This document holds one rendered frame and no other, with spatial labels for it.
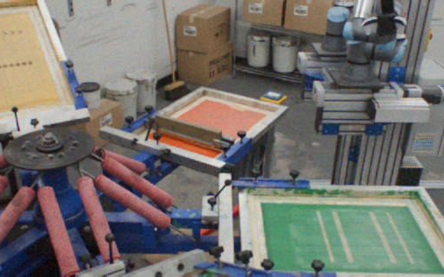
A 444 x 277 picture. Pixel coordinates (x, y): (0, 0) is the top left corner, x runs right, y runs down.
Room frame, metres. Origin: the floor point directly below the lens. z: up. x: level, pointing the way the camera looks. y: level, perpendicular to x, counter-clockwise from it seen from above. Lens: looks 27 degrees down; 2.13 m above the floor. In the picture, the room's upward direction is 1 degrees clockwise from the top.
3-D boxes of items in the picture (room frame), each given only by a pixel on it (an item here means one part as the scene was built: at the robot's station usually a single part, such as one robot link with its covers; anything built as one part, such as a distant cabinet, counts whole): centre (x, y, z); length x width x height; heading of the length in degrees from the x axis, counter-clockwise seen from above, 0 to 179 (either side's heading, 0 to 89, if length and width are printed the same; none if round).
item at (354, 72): (2.38, -0.68, 1.31); 0.15 x 0.15 x 0.10
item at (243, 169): (2.36, -0.13, 0.79); 0.46 x 0.09 x 0.33; 151
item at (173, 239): (1.49, -0.04, 0.90); 1.24 x 0.06 x 0.06; 91
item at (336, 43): (2.88, -0.67, 1.31); 0.15 x 0.15 x 0.10
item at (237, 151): (2.06, -0.07, 0.97); 0.30 x 0.05 x 0.07; 151
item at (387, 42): (2.09, -0.69, 1.56); 0.11 x 0.08 x 0.11; 68
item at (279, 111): (2.41, 0.06, 0.97); 0.79 x 0.58 x 0.04; 151
